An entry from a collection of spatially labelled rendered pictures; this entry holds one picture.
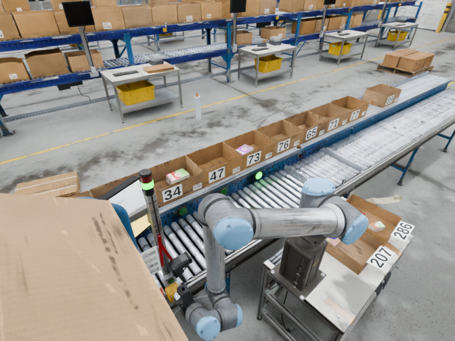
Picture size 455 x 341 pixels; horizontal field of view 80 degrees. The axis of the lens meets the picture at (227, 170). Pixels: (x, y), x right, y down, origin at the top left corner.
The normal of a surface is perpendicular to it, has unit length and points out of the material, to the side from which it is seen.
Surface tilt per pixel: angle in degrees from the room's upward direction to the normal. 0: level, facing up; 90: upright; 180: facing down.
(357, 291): 0
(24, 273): 33
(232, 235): 84
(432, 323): 0
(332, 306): 0
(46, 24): 90
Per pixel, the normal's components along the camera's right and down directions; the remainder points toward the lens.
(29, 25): 0.61, 0.47
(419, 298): 0.00, -0.81
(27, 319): 0.45, -0.86
